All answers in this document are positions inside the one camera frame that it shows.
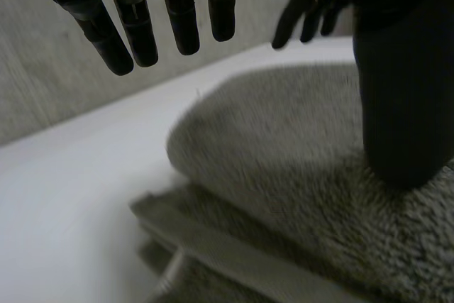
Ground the grey towel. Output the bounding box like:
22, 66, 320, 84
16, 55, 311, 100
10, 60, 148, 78
129, 63, 454, 303

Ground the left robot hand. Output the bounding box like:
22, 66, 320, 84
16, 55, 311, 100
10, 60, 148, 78
10, 0, 454, 188

